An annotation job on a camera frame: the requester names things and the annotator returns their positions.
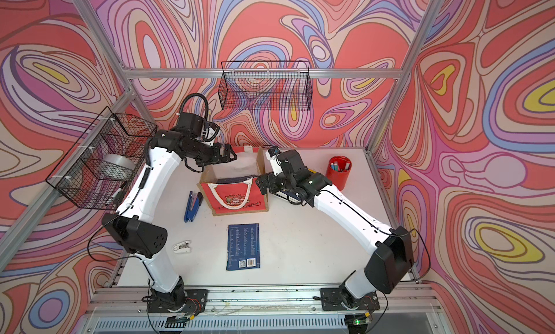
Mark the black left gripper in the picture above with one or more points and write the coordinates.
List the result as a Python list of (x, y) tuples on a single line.
[(219, 159)]

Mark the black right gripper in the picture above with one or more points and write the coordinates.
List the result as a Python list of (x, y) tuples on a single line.
[(271, 179)]

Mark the red beige canvas tote bag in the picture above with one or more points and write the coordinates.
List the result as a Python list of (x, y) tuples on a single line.
[(231, 189)]

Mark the navy book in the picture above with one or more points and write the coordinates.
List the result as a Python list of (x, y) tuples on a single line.
[(239, 179), (243, 247)]

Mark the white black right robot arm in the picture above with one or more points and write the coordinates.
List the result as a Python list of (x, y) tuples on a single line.
[(390, 249)]

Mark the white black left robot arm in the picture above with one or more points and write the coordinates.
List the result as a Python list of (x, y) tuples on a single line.
[(131, 226)]

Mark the red pen holder cup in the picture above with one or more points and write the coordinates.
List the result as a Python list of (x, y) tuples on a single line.
[(338, 178)]

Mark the small white stapler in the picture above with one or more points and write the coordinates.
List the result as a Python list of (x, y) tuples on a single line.
[(182, 247)]

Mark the white marker in basket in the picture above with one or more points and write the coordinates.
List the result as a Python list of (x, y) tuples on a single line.
[(116, 199)]

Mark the green circuit board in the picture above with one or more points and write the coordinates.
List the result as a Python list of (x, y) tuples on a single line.
[(175, 322)]

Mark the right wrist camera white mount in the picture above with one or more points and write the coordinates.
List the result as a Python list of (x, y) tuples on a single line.
[(272, 154)]

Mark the black wire basket back wall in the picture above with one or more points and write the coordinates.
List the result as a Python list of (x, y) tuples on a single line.
[(266, 85)]

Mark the black wire basket wall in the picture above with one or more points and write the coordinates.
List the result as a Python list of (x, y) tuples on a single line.
[(77, 178), (266, 85)]

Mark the black wire basket left wall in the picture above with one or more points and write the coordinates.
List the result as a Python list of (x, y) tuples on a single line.
[(77, 178)]

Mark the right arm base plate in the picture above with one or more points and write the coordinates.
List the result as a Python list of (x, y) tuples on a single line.
[(336, 299)]

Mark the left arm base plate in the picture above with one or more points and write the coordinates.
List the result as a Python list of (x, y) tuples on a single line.
[(191, 302)]

